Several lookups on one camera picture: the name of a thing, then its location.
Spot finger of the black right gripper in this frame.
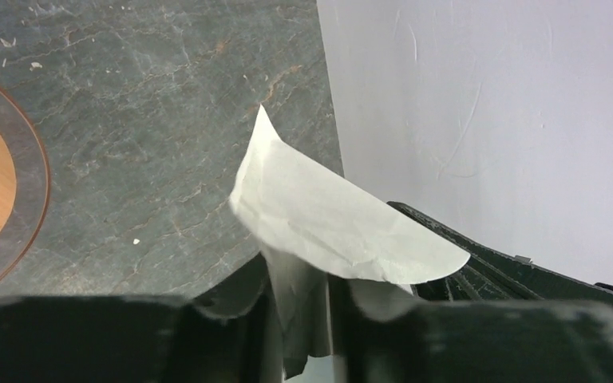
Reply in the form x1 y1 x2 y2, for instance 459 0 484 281
388 202 613 306

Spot single white coffee filter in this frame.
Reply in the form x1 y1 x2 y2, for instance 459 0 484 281
228 108 469 382

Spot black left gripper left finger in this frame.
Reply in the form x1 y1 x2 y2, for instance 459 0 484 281
0 256 282 382

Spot clear pink glass dripper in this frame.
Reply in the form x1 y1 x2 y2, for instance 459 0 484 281
0 87 50 281

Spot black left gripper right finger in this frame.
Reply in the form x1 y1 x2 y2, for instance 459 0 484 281
328 277 613 382

